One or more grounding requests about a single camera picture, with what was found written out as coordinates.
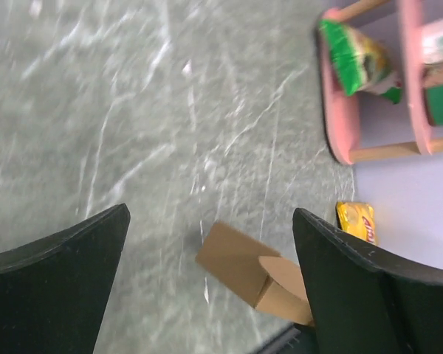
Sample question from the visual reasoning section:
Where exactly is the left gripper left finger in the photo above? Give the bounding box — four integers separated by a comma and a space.
0, 204, 130, 353

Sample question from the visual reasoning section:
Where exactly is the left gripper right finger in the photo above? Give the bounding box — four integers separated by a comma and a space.
292, 208, 443, 353

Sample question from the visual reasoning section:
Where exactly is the brown cardboard box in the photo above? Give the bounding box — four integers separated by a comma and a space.
196, 222, 314, 326

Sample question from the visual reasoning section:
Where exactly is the yellow chip bag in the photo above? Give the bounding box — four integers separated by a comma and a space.
336, 201, 378, 246

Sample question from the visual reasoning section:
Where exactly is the pink three-tier shelf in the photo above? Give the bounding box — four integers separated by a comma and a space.
319, 1, 443, 165

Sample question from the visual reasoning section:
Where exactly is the green snack bag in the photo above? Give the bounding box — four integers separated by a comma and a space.
319, 19, 402, 104

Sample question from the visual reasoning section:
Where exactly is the green cylindrical can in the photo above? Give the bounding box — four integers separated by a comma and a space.
422, 18, 443, 126

